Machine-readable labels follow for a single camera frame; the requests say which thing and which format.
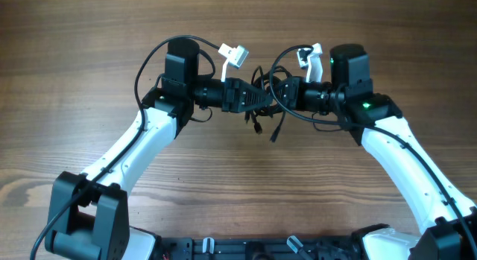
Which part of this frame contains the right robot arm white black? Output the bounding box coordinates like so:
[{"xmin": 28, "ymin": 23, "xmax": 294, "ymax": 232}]
[{"xmin": 271, "ymin": 44, "xmax": 476, "ymax": 259}]

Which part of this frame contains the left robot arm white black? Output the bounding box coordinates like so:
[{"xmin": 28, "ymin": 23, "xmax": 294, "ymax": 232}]
[{"xmin": 30, "ymin": 35, "xmax": 271, "ymax": 259}]

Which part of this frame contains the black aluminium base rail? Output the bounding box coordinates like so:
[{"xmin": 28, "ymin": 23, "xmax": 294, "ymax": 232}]
[{"xmin": 151, "ymin": 236, "xmax": 361, "ymax": 260}]

